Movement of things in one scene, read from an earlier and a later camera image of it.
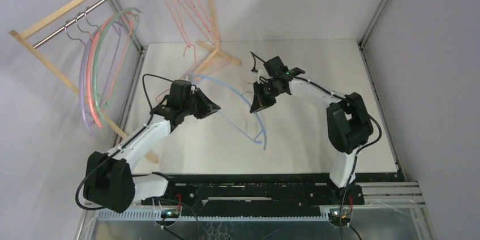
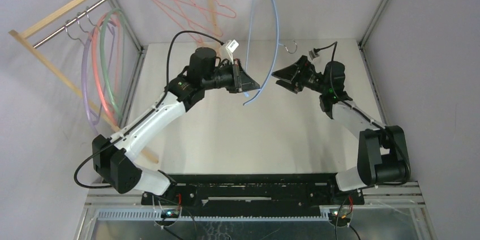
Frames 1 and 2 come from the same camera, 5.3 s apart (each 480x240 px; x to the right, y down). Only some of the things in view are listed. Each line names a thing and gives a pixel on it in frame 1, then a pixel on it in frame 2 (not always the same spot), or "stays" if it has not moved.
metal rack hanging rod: (68, 24) stays
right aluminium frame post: (368, 31) stays
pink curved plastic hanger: (89, 62) to (107, 111)
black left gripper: (206, 107) to (245, 82)
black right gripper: (260, 93) to (300, 77)
